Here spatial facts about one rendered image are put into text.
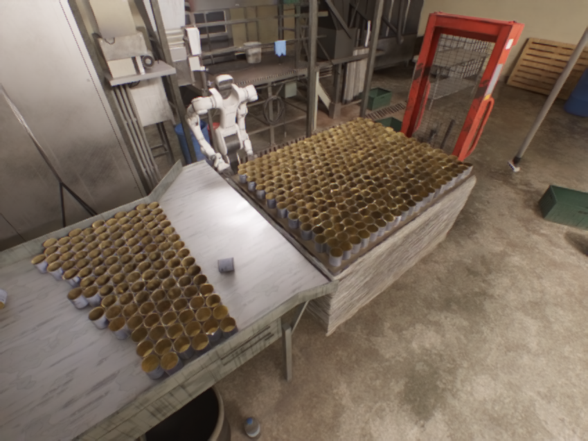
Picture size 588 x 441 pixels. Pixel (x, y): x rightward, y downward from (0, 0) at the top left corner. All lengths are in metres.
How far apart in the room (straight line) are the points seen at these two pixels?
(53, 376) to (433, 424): 2.20
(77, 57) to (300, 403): 3.34
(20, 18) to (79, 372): 2.63
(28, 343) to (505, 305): 3.40
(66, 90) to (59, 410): 2.61
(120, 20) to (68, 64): 0.62
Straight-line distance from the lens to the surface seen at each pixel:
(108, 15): 3.08
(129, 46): 3.22
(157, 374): 1.35
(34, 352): 1.72
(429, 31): 2.61
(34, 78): 3.35
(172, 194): 2.18
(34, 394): 1.60
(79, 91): 3.38
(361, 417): 2.39
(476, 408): 2.68
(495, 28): 2.42
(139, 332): 1.45
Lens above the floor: 2.29
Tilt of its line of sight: 42 degrees down
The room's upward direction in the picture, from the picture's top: straight up
